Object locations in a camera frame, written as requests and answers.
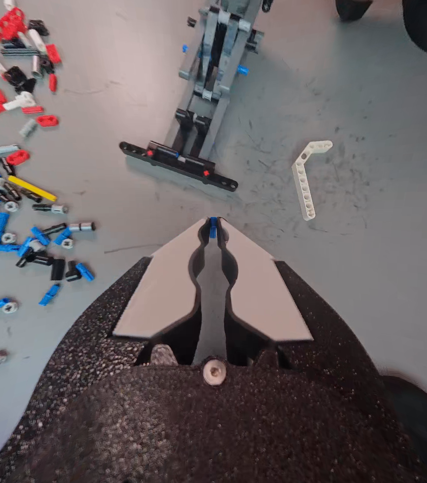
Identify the toy brick truck model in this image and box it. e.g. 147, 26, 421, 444
119, 0, 274, 193

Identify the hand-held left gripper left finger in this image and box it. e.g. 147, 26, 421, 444
112, 217, 211, 366

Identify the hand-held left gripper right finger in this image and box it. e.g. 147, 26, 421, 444
215, 217, 314, 366

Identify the yellow brick axle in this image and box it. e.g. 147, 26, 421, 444
8, 175, 58, 202

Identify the grey desk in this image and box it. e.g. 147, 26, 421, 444
0, 0, 427, 480

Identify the white bent brick beam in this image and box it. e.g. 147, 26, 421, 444
292, 140, 334, 221

